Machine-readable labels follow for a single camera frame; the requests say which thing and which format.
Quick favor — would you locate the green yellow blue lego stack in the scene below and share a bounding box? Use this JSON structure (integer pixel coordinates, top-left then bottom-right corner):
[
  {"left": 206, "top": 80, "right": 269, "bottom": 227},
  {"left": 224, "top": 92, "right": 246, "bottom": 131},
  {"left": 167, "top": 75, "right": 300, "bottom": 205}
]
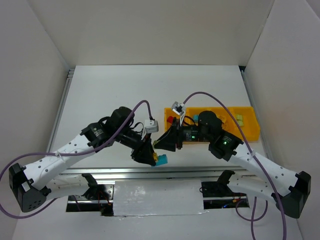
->
[{"left": 153, "top": 153, "right": 168, "bottom": 167}]

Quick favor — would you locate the red flower lego piece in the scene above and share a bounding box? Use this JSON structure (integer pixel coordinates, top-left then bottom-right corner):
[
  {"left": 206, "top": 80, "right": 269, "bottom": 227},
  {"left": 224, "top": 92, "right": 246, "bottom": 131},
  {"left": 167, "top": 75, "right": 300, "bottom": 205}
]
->
[{"left": 166, "top": 116, "right": 176, "bottom": 125}]

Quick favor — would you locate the pale green lego brick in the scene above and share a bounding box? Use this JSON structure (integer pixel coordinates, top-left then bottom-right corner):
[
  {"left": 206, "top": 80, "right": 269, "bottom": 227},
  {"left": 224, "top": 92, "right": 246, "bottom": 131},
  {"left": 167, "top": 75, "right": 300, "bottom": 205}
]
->
[{"left": 235, "top": 114, "right": 243, "bottom": 121}]

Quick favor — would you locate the yellow rectangular lego brick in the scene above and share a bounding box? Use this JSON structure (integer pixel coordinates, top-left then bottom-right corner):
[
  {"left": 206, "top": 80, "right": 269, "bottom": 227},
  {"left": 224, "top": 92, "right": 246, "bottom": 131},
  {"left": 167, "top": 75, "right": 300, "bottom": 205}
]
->
[{"left": 219, "top": 115, "right": 228, "bottom": 126}]

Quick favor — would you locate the light green lego brick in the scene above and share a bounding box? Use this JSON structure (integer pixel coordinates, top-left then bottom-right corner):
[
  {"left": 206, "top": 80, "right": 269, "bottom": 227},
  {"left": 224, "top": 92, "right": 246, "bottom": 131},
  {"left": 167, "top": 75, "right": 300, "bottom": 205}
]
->
[{"left": 237, "top": 120, "right": 244, "bottom": 127}]

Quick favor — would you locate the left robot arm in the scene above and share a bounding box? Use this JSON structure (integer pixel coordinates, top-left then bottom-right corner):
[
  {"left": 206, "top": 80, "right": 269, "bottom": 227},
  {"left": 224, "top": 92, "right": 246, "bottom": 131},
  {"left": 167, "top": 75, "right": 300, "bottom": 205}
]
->
[{"left": 8, "top": 106, "right": 158, "bottom": 213}]

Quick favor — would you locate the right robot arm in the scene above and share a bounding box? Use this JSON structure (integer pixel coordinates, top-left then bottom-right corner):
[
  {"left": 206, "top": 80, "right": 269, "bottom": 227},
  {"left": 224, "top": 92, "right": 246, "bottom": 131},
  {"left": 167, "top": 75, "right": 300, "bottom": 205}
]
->
[{"left": 154, "top": 110, "right": 311, "bottom": 219}]

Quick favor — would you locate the white taped cover plate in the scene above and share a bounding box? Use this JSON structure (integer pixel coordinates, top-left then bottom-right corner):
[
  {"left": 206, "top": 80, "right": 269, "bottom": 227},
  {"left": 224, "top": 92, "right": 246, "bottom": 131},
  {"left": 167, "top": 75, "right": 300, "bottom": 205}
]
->
[{"left": 113, "top": 180, "right": 205, "bottom": 217}]

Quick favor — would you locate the yellow four-compartment tray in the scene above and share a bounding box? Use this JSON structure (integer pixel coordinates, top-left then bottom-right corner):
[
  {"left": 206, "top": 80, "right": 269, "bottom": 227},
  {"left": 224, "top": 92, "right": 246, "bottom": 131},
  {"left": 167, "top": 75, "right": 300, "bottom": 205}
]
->
[{"left": 163, "top": 106, "right": 261, "bottom": 145}]

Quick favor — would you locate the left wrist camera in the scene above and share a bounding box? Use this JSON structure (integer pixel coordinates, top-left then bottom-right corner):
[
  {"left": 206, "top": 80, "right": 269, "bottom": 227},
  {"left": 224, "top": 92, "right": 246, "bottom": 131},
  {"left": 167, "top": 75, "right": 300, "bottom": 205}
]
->
[{"left": 144, "top": 119, "right": 159, "bottom": 134}]

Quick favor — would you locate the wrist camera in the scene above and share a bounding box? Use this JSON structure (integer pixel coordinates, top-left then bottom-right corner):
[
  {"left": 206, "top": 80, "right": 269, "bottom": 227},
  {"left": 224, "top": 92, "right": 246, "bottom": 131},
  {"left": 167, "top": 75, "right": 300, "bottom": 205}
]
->
[
  {"left": 171, "top": 101, "right": 186, "bottom": 126},
  {"left": 144, "top": 119, "right": 159, "bottom": 134}
]

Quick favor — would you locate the aluminium frame rail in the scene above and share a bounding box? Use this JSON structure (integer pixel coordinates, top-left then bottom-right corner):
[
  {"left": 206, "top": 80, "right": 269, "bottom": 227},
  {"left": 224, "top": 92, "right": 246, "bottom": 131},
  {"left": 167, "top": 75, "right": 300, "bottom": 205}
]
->
[{"left": 61, "top": 166, "right": 254, "bottom": 183}]

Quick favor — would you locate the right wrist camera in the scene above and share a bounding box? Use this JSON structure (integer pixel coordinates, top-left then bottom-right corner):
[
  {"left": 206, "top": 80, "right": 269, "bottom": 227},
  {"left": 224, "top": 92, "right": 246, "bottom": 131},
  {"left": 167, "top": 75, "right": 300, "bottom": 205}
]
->
[{"left": 171, "top": 101, "right": 186, "bottom": 126}]

